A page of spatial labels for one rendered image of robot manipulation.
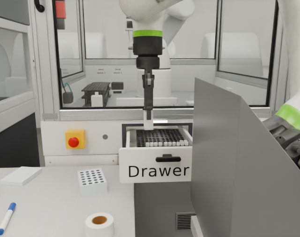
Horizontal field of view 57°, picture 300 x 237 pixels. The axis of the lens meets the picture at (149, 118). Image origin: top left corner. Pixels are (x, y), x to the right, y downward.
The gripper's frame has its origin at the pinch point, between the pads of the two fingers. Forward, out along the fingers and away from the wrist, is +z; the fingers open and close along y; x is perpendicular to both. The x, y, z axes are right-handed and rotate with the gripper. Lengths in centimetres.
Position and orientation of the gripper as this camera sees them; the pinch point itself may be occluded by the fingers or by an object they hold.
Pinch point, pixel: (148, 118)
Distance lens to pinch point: 91.0
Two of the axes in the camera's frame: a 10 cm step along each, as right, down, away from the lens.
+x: 10.0, -0.2, 0.6
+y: 0.6, 1.9, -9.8
